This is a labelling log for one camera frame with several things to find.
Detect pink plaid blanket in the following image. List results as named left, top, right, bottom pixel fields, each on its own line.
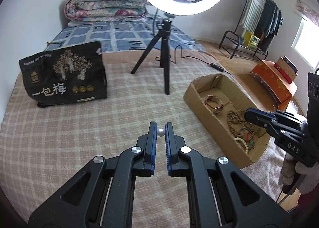
left=1, top=53, right=285, bottom=227

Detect striped hanging cloth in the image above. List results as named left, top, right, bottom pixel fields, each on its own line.
left=240, top=0, right=266, bottom=33

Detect brown wooden bead necklace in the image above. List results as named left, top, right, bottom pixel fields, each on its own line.
left=226, top=109, right=261, bottom=141

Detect green pendant red cord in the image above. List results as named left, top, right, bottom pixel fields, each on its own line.
left=243, top=131, right=257, bottom=149

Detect red strap wristwatch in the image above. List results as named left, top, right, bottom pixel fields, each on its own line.
left=204, top=95, right=230, bottom=114

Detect cardboard box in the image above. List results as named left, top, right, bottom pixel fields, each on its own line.
left=184, top=74, right=270, bottom=168

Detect white gloved hand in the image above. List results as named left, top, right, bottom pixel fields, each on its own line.
left=277, top=152, right=319, bottom=196

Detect black tripod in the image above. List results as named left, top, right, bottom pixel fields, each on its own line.
left=131, top=12, right=177, bottom=95

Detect floral folded quilt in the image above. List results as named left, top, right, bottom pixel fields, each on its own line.
left=64, top=0, right=149, bottom=24

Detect dark hanging clothes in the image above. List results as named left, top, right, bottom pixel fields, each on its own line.
left=254, top=0, right=283, bottom=53

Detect cable inline controller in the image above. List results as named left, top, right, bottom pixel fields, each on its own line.
left=210, top=63, right=225, bottom=72

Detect yellow green box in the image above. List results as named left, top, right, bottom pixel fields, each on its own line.
left=241, top=31, right=260, bottom=50

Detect orange cloth covered box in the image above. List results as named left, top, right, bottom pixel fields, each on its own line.
left=250, top=60, right=297, bottom=111

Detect black metal clothes rack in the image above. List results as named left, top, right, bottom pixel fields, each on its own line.
left=219, top=0, right=284, bottom=60

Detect cream bead bracelet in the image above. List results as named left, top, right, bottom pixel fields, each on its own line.
left=233, top=137, right=253, bottom=155

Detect stacked boxes on orange box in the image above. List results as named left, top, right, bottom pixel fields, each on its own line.
left=274, top=56, right=298, bottom=84

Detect blue patterned bedsheet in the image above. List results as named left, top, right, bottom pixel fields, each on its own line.
left=43, top=19, right=208, bottom=54

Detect white pearl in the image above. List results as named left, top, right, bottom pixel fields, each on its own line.
left=157, top=128, right=165, bottom=137

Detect black snack bag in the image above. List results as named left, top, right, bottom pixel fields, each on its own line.
left=19, top=42, right=108, bottom=108

